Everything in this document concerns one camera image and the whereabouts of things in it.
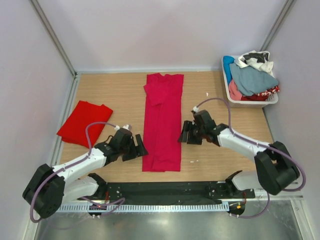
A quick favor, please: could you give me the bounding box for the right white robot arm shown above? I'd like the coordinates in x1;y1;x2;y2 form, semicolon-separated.
178;110;300;198

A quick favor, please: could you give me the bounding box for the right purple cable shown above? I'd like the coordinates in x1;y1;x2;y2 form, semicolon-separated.
192;97;307;219

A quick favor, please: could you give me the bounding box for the pink shirt in basket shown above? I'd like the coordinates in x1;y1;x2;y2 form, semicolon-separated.
228;79;243;101

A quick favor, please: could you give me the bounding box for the slotted cable duct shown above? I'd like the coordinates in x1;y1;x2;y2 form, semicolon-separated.
57;202;229;214

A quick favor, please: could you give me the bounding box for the bright blue shirt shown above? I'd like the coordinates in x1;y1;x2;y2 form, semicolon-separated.
222;55;235;85

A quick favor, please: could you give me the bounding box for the red white patterned shirt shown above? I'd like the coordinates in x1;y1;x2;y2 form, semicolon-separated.
241;85;280;102

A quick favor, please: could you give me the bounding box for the magenta t shirt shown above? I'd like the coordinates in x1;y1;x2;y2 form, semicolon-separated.
142;73;184;172

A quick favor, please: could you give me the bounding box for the white black patterned shirt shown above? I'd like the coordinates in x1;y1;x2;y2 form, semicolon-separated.
234;50;274;76

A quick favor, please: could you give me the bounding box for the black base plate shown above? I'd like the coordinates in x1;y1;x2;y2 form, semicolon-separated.
107;181;256;206

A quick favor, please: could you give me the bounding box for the white laundry basket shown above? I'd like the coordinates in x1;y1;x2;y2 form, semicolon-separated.
221;50;280;108

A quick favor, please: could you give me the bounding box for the purple cable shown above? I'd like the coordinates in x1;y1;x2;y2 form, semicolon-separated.
192;97;307;219
29;121;126;223

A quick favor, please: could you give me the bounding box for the red t shirt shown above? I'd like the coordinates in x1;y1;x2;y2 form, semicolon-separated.
57;100;113;148

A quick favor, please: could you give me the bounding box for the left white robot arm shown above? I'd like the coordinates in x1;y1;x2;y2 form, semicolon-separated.
22;127;148;219

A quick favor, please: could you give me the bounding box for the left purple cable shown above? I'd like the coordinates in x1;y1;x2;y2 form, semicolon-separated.
29;121;126;223

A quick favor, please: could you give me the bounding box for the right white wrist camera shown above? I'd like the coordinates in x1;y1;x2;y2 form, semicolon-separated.
191;106;206;115

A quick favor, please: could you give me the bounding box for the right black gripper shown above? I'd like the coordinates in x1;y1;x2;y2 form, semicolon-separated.
178;119;206;145

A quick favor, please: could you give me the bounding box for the grey blue t shirt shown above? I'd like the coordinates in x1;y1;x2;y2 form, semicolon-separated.
229;63;279;96

